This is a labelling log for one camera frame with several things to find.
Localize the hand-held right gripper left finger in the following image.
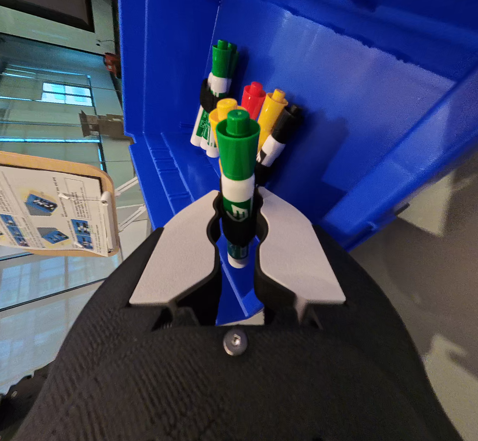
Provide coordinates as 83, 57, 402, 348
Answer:
128, 189, 223, 326

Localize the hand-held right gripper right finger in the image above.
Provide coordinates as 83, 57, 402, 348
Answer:
253, 186, 347, 326

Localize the green dry-erase marker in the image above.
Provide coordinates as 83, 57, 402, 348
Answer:
216, 109, 261, 269
200, 43, 239, 152
190, 39, 230, 147
206, 71, 225, 158

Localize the blue plastic bin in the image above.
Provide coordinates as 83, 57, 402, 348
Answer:
116, 0, 478, 326

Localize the yellow dry-erase marker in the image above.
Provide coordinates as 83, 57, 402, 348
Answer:
208, 98, 248, 182
256, 88, 289, 152

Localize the black dry-erase marker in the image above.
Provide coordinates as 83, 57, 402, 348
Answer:
258, 104, 304, 168

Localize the wooden instruction board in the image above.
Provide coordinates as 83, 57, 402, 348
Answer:
0, 151, 121, 258

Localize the brown cardboard box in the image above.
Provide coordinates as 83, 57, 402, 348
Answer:
79, 109, 124, 139

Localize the printed instruction sheet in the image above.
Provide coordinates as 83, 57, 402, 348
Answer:
0, 166, 104, 250

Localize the red dry-erase marker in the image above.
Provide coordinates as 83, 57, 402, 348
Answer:
241, 81, 266, 121

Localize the white stand bracket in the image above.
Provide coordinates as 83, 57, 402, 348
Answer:
114, 176, 150, 231

